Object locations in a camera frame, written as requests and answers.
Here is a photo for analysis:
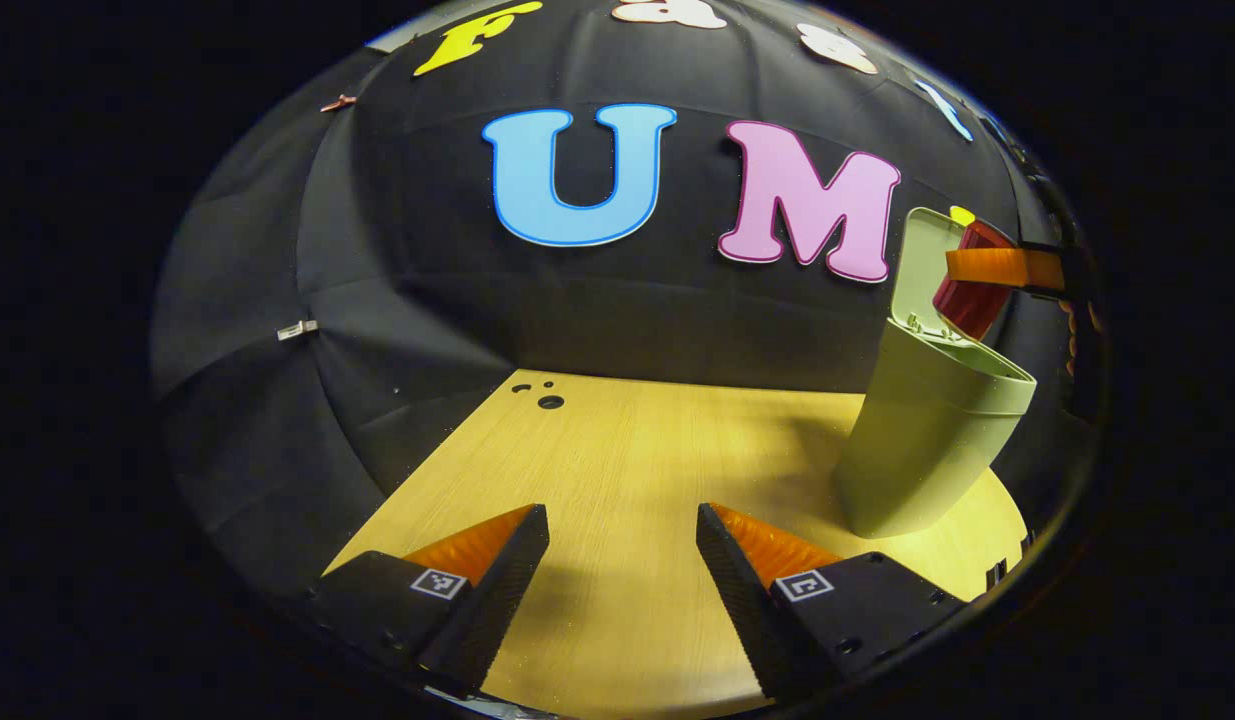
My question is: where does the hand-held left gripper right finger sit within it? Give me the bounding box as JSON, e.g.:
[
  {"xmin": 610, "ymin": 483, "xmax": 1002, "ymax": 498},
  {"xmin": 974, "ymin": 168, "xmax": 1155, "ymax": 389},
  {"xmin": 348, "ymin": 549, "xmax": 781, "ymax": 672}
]
[{"xmin": 695, "ymin": 502, "xmax": 969, "ymax": 701}]

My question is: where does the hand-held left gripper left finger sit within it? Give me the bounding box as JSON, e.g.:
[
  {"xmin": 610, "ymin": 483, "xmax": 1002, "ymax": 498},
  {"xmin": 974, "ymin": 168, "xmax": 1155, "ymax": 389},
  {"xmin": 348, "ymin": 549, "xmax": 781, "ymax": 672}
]
[{"xmin": 307, "ymin": 503, "xmax": 551, "ymax": 699}]

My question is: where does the pale green desktop garbage bin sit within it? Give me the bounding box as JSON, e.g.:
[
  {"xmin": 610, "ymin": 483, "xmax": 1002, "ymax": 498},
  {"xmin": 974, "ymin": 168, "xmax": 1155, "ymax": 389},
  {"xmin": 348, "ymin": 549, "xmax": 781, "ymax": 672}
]
[{"xmin": 834, "ymin": 207, "xmax": 1037, "ymax": 539}]

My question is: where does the wooden desktop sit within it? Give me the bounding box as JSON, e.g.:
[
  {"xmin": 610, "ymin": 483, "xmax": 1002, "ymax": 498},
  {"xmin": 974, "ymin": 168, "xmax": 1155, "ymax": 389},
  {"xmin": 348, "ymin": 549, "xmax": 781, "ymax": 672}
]
[{"xmin": 324, "ymin": 368, "xmax": 1028, "ymax": 719}]

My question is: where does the black backdrop cloth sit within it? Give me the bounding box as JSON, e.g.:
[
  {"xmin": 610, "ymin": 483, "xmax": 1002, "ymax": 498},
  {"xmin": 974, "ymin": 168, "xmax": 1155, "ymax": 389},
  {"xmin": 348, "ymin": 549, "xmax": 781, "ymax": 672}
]
[{"xmin": 149, "ymin": 0, "xmax": 1108, "ymax": 601}]

